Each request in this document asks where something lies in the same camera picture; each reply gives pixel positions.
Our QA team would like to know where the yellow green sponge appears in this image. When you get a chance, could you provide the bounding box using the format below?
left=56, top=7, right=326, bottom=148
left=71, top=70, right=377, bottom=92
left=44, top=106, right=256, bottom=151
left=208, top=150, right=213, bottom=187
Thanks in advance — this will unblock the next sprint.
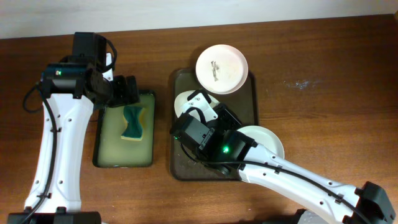
left=121, top=106, right=145, bottom=141

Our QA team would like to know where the pale green plate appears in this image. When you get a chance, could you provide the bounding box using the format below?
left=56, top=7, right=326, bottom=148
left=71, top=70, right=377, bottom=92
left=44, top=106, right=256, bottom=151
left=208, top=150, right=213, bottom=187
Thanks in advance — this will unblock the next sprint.
left=238, top=126, right=285, bottom=159

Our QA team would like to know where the cream white plate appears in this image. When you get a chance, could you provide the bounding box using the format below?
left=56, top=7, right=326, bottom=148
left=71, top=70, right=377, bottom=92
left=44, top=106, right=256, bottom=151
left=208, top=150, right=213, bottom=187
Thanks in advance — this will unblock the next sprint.
left=174, top=90, right=219, bottom=122

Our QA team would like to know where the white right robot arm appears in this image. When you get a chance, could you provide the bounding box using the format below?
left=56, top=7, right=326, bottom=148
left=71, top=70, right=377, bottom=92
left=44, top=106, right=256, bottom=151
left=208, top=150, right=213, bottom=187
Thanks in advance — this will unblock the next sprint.
left=209, top=103, right=397, bottom=223

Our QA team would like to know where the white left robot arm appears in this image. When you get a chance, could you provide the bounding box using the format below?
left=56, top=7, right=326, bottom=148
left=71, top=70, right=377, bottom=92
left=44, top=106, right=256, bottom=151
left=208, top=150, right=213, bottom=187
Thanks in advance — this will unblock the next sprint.
left=7, top=53, right=138, bottom=223

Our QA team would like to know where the dark brown serving tray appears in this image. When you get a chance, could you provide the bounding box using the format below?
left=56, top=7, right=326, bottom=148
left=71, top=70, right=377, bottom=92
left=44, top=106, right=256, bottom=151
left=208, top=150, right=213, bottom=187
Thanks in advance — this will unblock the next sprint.
left=169, top=67, right=259, bottom=182

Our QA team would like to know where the pink dirty plate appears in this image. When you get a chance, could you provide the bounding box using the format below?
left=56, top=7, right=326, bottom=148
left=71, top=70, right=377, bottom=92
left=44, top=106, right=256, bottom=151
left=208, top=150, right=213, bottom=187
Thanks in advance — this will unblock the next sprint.
left=195, top=44, right=249, bottom=95

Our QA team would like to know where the green soapy water tray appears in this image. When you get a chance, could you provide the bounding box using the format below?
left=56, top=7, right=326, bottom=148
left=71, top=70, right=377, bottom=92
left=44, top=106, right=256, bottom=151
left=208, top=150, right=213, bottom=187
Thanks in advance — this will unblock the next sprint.
left=93, top=90, right=155, bottom=168

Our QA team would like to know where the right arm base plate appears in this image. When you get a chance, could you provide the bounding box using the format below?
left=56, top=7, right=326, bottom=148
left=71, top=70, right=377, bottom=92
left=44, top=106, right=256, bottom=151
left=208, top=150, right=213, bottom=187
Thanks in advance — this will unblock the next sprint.
left=264, top=208, right=327, bottom=224

